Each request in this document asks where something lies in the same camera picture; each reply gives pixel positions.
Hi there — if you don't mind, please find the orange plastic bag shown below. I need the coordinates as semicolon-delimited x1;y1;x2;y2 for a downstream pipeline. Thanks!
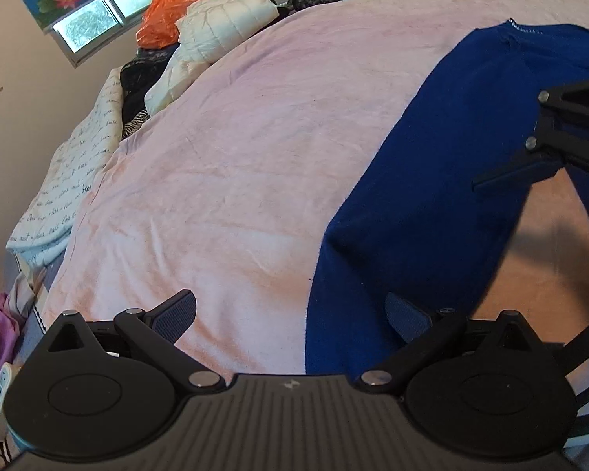
136;0;199;50

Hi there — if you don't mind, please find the blue knit sweater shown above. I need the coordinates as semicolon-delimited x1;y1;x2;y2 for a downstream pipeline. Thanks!
305;20;589;378

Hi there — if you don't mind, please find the window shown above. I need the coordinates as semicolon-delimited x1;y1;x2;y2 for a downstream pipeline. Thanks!
51;0;152;67

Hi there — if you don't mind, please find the white quilted jacket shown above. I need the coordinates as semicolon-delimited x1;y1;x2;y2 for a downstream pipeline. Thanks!
145;0;278;116

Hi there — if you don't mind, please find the pink bed blanket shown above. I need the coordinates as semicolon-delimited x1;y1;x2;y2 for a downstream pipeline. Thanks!
38;0;589;376

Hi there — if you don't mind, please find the white script print quilt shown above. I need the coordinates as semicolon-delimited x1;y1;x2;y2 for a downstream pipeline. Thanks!
6;68;123;268

